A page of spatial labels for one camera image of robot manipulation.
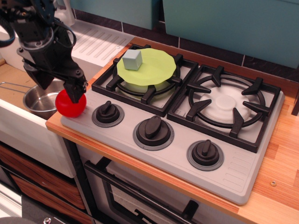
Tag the black middle stove knob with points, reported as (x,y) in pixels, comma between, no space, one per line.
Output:
(153,134)

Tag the black right stove knob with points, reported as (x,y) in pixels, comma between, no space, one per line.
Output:
(205,155)

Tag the black left burner grate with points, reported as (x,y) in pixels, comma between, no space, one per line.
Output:
(106,85)

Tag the red toy tomato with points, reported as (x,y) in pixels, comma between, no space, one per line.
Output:
(67,108)

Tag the grey toy stovetop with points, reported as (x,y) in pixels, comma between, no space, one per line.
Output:
(233,180)

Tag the black stove knob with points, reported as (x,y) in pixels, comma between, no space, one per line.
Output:
(153,134)
(108,115)
(205,155)

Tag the black burner grate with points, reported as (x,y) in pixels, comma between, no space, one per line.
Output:
(106,85)
(247,134)

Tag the lime green plate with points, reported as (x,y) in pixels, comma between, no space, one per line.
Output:
(157,66)

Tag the wooden drawer fronts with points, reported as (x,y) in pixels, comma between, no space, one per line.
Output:
(44,185)

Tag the grey toy faucet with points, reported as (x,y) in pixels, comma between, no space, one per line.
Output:
(64,12)

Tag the black right burner grate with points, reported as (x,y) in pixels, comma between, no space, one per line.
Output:
(247,134)

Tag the white right burner cap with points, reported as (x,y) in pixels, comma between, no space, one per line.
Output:
(224,100)

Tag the light grey-blue cube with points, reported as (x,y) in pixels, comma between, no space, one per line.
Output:
(132,59)

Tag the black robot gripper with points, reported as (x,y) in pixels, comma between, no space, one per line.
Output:
(49,58)

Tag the white toy sink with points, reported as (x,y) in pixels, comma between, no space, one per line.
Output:
(26,132)

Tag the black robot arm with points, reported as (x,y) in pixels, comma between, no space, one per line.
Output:
(30,18)

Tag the black oven door handle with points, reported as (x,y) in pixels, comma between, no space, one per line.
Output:
(101,172)

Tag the black left stove knob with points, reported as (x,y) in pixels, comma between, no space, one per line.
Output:
(108,115)

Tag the small steel pot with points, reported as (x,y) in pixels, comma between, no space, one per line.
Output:
(38,101)

